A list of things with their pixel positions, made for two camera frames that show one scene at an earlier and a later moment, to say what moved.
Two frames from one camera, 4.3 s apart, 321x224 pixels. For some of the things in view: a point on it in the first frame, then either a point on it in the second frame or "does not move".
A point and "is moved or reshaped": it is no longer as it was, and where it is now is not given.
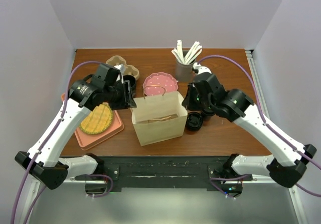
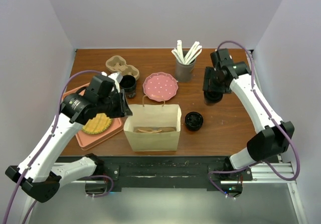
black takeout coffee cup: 206,117 is moved or reshaped
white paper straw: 175,52 does not move
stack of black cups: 133,83 does not move
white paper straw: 193,53 does not move
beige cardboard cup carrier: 157,119 -> 154,129
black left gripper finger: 129,101 -> 125,109
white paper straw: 179,48 does not move
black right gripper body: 194,101 -> 210,75
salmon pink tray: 86,140 does not move
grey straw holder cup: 183,71 does not move
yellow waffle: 99,121 does not move
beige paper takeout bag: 158,118 is moved or reshaped
